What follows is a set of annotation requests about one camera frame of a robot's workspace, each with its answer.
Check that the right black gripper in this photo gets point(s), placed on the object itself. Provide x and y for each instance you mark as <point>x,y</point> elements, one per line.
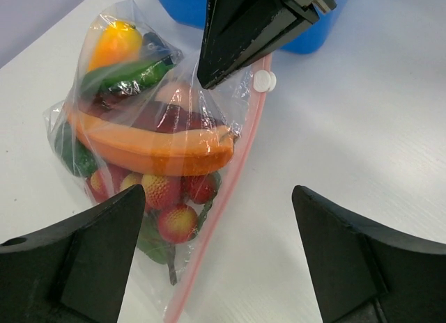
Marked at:
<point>237,33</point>

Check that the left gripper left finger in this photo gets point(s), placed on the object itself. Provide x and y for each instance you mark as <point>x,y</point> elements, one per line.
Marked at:
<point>75,270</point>

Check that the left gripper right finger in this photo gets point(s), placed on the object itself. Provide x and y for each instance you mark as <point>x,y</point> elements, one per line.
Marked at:
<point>363,271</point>

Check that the clear zip top bag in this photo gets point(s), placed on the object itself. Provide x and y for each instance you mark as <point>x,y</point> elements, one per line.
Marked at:
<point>238,101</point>

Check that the pink fake peach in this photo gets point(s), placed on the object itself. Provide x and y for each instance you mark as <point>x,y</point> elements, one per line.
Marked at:
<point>177,93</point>

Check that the fake lychee bunch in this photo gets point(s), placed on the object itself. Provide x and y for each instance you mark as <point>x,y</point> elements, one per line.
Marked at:
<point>175,207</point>

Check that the yellow fake mango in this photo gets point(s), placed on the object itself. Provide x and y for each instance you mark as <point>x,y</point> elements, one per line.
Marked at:
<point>119,42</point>

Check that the green fake chili pepper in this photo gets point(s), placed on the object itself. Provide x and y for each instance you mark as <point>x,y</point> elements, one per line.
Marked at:
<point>129,78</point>

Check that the orange papaya slice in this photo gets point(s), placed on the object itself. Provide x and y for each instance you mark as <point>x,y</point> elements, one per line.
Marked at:
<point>187,153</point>

